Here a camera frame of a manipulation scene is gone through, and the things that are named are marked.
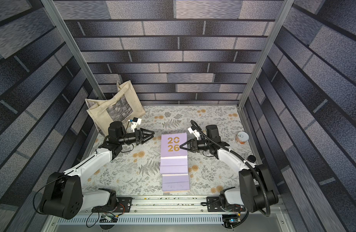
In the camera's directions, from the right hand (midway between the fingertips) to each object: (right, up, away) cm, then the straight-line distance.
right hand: (180, 147), depth 77 cm
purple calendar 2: (-2, -19, 0) cm, 20 cm away
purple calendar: (-3, -5, -3) cm, 7 cm away
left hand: (-14, +7, -2) cm, 16 cm away
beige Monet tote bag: (-40, +24, +19) cm, 50 cm away
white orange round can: (+42, +2, +17) cm, 45 cm away
